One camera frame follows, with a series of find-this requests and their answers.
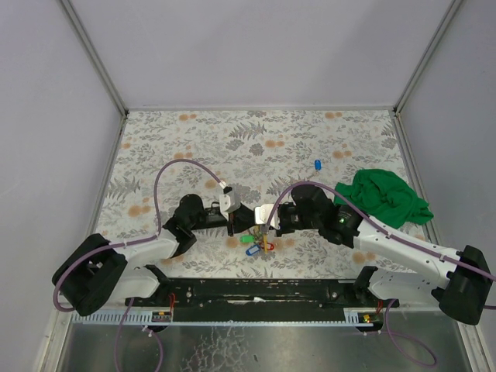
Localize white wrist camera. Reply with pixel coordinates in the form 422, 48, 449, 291
254, 204, 280, 229
219, 182, 241, 214

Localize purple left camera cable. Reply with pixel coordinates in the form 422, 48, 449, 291
53, 158, 228, 312

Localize white cable duct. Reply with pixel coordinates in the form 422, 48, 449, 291
71, 303, 381, 328

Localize purple floor cable right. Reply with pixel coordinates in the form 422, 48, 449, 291
363, 298, 437, 367

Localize floral table mat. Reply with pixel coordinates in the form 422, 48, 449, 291
79, 108, 450, 281

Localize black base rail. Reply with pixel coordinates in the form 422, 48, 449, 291
133, 278, 388, 313

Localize aluminium frame post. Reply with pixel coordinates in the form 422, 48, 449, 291
55, 0, 129, 117
392, 0, 465, 117

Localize spiral keyring with yellow handle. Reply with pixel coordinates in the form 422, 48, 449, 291
239, 226, 275, 257

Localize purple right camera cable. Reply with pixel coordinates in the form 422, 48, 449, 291
265, 181, 496, 311

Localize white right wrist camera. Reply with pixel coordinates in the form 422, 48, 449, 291
254, 204, 280, 229

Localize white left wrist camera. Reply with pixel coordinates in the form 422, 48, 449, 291
219, 182, 241, 214

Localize purple floor cable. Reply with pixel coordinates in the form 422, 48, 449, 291
114, 298, 166, 372
363, 298, 437, 367

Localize green cloth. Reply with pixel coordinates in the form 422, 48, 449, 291
334, 169, 434, 229

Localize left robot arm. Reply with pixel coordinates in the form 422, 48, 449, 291
52, 190, 256, 316

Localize purple camera cable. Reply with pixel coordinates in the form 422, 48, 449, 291
265, 181, 496, 311
53, 158, 228, 312

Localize right aluminium frame post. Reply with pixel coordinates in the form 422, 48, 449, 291
392, 0, 465, 117

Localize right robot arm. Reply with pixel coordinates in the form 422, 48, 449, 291
256, 181, 495, 326

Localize left aluminium frame post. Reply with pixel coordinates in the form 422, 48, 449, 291
55, 0, 129, 117

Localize purple floor cable left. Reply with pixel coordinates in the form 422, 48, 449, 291
114, 298, 166, 372

